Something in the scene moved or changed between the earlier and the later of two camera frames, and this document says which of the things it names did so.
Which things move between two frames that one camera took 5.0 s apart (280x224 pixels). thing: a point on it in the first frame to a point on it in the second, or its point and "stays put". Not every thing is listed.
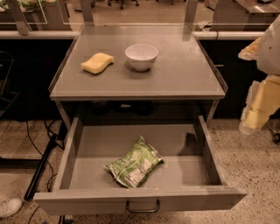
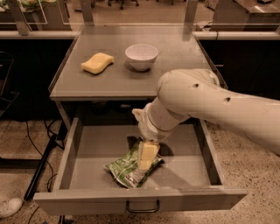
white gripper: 269,52 to 148,129
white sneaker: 10,207 stays put
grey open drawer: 75,181 stays put
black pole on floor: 40,168 stays put
